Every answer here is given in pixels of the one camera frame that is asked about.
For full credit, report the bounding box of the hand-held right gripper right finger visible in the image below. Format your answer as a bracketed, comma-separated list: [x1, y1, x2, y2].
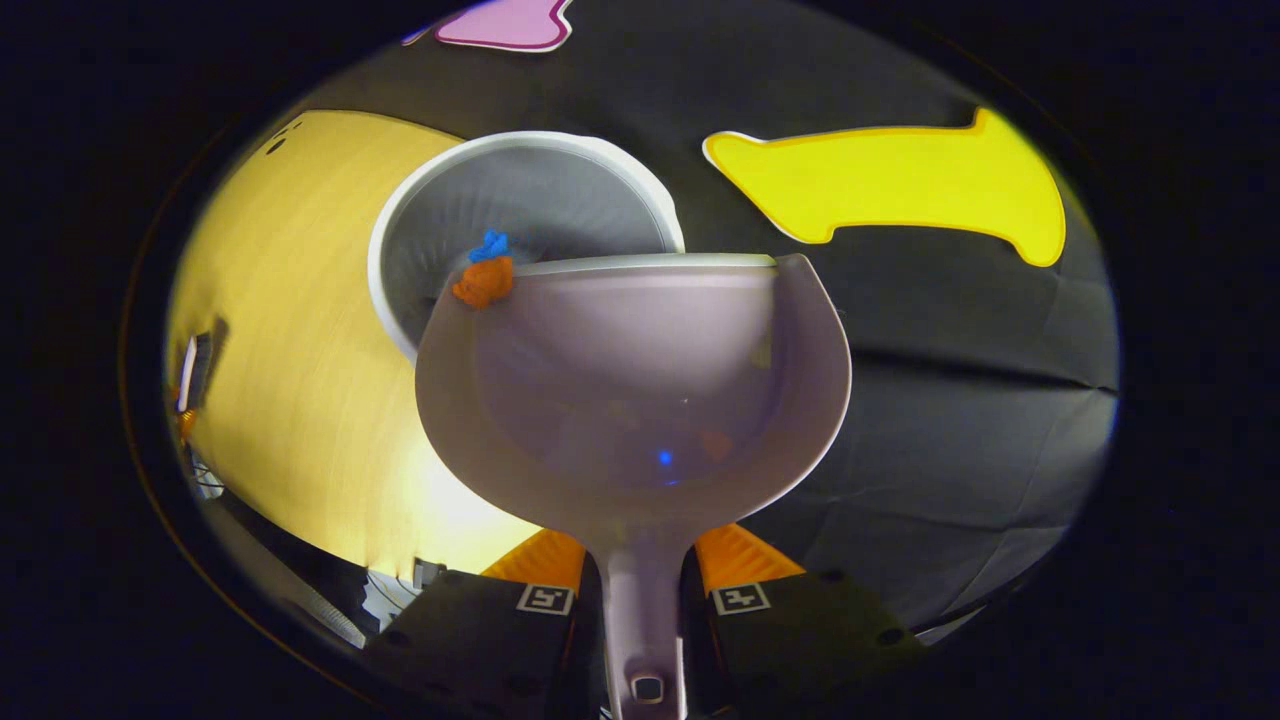
[680, 522, 926, 716]

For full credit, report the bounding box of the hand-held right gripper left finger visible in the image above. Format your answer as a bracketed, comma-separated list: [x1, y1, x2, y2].
[365, 528, 601, 716]

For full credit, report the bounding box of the small lilac broom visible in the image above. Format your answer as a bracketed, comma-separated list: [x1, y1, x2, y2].
[177, 335, 216, 413]

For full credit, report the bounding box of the lilac plastic dustpan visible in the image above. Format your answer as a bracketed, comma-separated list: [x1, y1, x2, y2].
[414, 252, 853, 720]

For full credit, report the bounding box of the orange paper trash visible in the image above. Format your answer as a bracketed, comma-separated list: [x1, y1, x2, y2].
[451, 256, 515, 309]

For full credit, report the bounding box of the white ribbed garbage bin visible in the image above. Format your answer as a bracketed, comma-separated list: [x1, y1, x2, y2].
[367, 131, 687, 366]

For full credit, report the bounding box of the yellow wooden desktop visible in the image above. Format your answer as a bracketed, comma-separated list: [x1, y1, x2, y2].
[165, 110, 546, 579]

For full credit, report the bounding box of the black backdrop cloth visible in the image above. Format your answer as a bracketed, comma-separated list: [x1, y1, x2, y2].
[300, 0, 1121, 641]

